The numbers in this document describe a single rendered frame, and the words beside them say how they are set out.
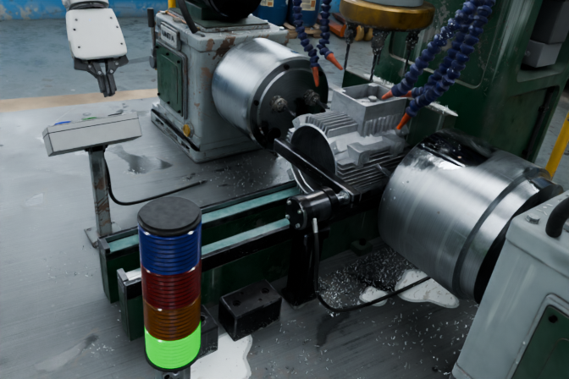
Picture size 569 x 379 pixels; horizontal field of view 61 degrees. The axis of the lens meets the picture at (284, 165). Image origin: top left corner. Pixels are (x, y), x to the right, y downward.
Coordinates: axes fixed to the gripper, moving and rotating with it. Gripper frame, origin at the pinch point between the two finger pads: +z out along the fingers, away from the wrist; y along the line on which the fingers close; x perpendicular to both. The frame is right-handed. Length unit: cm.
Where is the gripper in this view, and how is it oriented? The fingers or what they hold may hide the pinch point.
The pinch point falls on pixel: (107, 85)
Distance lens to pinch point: 105.7
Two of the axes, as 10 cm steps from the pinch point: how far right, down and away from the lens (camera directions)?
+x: -5.4, 0.9, 8.4
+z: 2.3, 9.7, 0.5
